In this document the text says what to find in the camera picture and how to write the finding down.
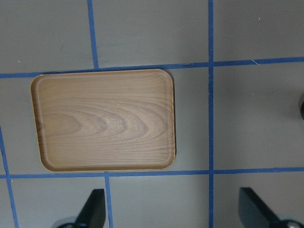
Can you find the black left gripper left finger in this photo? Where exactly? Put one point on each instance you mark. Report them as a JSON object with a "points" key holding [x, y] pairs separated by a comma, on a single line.
{"points": [[92, 214]]}

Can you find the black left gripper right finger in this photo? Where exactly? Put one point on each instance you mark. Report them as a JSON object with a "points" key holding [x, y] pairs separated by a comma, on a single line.
{"points": [[254, 213]]}

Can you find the dark wine bottle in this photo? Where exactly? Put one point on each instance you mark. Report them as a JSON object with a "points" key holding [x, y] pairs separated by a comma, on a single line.
{"points": [[301, 105]]}

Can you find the wooden tray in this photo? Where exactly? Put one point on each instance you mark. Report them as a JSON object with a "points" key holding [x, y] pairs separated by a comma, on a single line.
{"points": [[102, 121]]}

